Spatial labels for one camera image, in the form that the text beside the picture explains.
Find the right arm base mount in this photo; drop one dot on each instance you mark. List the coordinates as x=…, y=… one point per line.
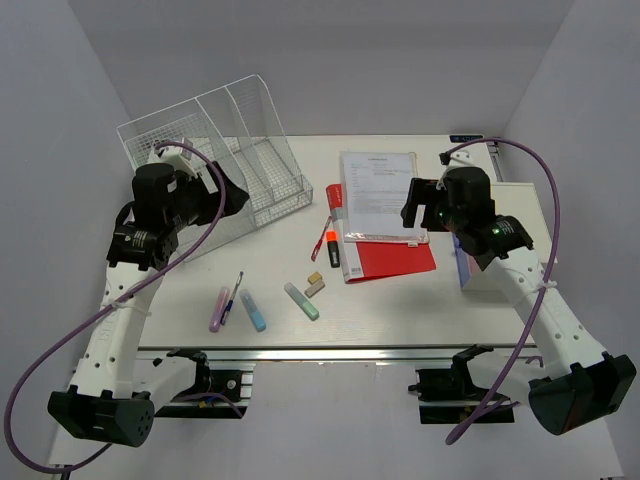
x=447, y=396

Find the aluminium table rail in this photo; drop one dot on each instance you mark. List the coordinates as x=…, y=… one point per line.
x=247, y=358

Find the clear document sleeve with papers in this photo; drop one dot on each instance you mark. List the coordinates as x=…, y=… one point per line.
x=375, y=187

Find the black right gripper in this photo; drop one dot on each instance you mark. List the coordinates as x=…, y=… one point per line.
x=423, y=192

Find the small blue label plate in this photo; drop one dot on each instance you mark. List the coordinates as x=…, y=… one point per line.
x=464, y=138

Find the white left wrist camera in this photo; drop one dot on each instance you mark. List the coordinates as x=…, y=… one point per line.
x=178, y=157

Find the green highlighter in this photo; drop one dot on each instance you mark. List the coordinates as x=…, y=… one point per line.
x=301, y=301

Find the red pen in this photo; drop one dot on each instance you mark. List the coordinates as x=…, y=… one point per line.
x=320, y=241

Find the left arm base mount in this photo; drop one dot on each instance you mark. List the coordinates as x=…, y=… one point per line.
x=185, y=384

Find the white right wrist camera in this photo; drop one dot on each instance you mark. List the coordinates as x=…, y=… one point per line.
x=457, y=159

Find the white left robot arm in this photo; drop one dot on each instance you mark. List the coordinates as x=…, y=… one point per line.
x=103, y=401

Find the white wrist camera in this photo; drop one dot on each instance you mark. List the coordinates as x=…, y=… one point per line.
x=178, y=157
x=457, y=159

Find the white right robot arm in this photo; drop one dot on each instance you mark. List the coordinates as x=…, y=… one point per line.
x=579, y=381

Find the pink highlighter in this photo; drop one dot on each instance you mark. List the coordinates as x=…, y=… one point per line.
x=219, y=309

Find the blue ballpoint pen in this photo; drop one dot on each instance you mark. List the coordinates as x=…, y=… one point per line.
x=231, y=299

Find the blue highlighter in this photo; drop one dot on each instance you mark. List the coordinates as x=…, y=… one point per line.
x=253, y=311

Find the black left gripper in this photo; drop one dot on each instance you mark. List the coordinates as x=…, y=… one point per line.
x=211, y=200

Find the red plastic folder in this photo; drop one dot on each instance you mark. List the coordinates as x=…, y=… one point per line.
x=365, y=261

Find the white wire file organizer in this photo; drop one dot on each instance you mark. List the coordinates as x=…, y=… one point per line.
x=236, y=125

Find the orange black highlighter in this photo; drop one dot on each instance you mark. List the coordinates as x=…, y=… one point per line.
x=333, y=248

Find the grey eraser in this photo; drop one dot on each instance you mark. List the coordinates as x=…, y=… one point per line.
x=314, y=288

